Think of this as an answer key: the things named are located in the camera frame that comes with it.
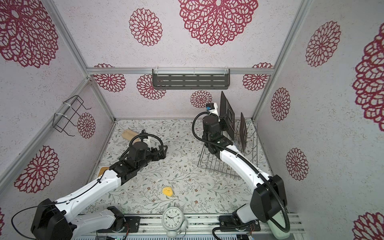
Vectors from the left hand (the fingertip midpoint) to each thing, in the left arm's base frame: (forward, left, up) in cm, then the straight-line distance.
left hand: (160, 150), depth 81 cm
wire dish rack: (+1, -31, -18) cm, 36 cm away
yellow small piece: (-17, -4, -15) cm, 23 cm away
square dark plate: (+13, -48, +1) cm, 50 cm away
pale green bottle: (-37, -56, -14) cm, 69 cm away
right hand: (+9, -35, +17) cm, 40 cm away
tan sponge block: (+23, +27, -14) cm, 38 cm away
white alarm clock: (-32, -8, -14) cm, 35 cm away
